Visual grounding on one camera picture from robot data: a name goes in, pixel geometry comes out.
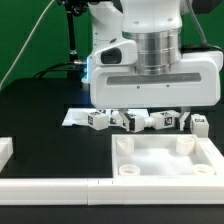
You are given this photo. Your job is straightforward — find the white cable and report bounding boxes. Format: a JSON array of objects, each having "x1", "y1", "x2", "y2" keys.
[{"x1": 0, "y1": 0, "x2": 57, "y2": 92}]

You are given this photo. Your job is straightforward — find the white fence bar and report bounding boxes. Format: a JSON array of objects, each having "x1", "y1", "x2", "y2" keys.
[
  {"x1": 0, "y1": 177, "x2": 224, "y2": 205},
  {"x1": 0, "y1": 137, "x2": 13, "y2": 172}
]

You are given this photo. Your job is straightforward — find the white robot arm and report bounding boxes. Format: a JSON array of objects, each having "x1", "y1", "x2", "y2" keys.
[{"x1": 87, "y1": 0, "x2": 223, "y2": 125}]

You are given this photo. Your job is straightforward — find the black cables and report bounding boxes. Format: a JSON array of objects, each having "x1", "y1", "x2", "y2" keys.
[{"x1": 33, "y1": 61, "x2": 88, "y2": 80}]

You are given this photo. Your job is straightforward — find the white tag sheet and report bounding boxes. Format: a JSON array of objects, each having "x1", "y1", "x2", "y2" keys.
[{"x1": 62, "y1": 108, "x2": 149, "y2": 126}]

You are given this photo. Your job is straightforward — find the black camera pole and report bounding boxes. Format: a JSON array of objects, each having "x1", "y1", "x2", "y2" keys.
[{"x1": 56, "y1": 0, "x2": 87, "y2": 80}]

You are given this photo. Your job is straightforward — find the white square table top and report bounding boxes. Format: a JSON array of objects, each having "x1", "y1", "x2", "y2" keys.
[{"x1": 111, "y1": 134, "x2": 224, "y2": 177}]

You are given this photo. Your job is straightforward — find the white left fence bar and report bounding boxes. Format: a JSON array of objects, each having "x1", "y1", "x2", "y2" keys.
[{"x1": 0, "y1": 137, "x2": 13, "y2": 172}]

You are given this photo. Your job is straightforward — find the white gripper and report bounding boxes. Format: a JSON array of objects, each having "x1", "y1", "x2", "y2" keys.
[{"x1": 90, "y1": 38, "x2": 223, "y2": 131}]

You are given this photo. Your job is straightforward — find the white front fence bar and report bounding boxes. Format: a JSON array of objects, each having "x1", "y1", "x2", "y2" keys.
[{"x1": 0, "y1": 177, "x2": 224, "y2": 205}]

